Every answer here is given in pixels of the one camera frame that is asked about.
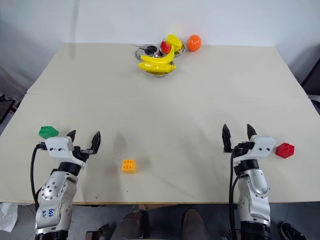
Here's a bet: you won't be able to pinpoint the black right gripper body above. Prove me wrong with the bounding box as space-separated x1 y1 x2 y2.
223 140 256 161

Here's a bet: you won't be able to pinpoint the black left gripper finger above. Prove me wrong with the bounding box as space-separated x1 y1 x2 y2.
66 129 77 148
90 130 102 155

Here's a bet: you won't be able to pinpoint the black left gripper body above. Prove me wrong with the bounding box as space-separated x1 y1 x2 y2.
71 145 98 163

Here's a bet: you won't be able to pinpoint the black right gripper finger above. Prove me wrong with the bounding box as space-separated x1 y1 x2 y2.
246 123 257 139
221 123 233 154

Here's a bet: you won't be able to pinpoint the green toy brick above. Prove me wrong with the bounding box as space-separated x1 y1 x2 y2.
38 125 60 140

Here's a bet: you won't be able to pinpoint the red toy brick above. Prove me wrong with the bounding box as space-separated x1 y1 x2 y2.
275 142 296 159

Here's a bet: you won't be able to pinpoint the orange toy brick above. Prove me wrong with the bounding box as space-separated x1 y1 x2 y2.
121 159 138 175

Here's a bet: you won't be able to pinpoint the dark rounded shape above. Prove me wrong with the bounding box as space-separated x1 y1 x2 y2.
183 208 209 240
116 209 151 240

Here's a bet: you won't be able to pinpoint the silver metal plate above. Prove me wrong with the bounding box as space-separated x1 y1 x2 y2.
144 69 175 78

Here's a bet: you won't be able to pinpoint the black shiny shoe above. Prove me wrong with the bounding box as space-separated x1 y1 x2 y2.
279 221 308 240

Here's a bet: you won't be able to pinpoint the yellow toy banana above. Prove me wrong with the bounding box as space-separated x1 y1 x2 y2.
139 44 176 65
137 61 177 74

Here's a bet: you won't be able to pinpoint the crumpled white paper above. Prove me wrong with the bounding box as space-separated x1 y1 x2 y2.
0 201 19 233

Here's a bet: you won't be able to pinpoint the large silver metal bowl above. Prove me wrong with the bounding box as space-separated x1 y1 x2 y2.
134 43 164 62

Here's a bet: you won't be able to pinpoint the orange toy fruit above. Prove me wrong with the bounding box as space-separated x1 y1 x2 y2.
187 34 203 53

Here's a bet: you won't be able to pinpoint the yellow toy bell pepper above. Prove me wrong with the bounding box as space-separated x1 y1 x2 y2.
164 33 184 53

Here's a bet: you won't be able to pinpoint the red toy strawberry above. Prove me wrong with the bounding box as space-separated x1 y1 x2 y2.
160 40 174 54

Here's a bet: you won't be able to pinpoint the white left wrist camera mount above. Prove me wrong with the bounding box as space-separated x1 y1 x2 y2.
44 136 88 167

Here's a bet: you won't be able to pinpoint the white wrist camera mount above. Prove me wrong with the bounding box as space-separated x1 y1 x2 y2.
44 136 88 167
245 134 276 159

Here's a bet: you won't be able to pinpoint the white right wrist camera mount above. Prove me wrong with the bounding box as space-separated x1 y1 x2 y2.
245 134 276 159

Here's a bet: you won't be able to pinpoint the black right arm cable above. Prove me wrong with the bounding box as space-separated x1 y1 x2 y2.
228 145 241 240

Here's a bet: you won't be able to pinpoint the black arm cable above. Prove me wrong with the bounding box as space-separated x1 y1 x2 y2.
228 145 241 240
30 141 49 213

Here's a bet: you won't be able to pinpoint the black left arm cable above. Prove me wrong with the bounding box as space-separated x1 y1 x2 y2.
30 141 49 213

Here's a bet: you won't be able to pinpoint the black handled scissors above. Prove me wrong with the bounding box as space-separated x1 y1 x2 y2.
131 44 158 55

